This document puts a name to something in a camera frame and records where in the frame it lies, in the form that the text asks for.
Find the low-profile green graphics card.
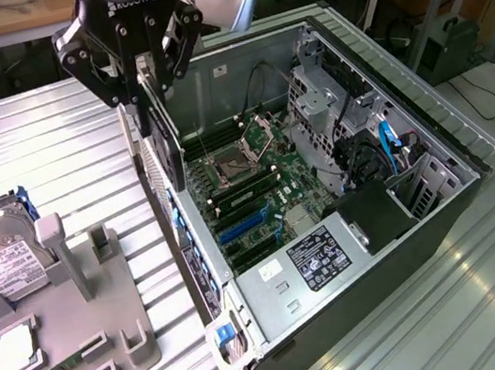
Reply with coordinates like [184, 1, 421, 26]
[130, 49, 192, 198]

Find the thin metal locking lever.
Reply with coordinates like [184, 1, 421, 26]
[192, 119, 215, 162]

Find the open silver socket cover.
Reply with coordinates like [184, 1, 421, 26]
[239, 111, 282, 157]

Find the silver drive cage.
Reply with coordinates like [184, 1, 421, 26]
[274, 25, 401, 189]

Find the CPU socket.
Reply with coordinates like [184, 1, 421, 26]
[209, 145, 253, 187]

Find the installed RAM stick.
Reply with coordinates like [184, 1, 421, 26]
[209, 178, 283, 215]

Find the green Dell motherboard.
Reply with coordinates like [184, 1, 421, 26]
[175, 100, 351, 282]

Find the blue expansion slot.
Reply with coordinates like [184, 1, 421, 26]
[213, 209, 273, 248]

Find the hard disk with blue carrier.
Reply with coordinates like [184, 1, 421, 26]
[0, 188, 53, 304]

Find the silver finned chipset heatsink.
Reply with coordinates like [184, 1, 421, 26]
[281, 204, 318, 233]

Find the black floor box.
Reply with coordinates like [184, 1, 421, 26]
[405, 10, 489, 89]

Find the black plastic shroud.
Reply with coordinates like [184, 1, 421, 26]
[317, 172, 420, 263]

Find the grey plastic parts rack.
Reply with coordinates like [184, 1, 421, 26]
[0, 198, 166, 370]

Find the silver disk bay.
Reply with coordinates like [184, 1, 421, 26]
[379, 146, 474, 227]

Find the silver power supply unit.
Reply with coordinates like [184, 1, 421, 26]
[226, 214, 388, 348]

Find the silver CPU chip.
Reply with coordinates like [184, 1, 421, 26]
[0, 321, 43, 370]

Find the blue case release latch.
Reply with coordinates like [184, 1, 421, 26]
[211, 323, 235, 346]

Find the open black PC case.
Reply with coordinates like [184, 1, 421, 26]
[109, 0, 495, 370]

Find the black cable bundle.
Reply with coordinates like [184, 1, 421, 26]
[329, 128, 394, 193]

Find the blue SATA wire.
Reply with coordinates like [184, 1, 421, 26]
[377, 119, 402, 178]

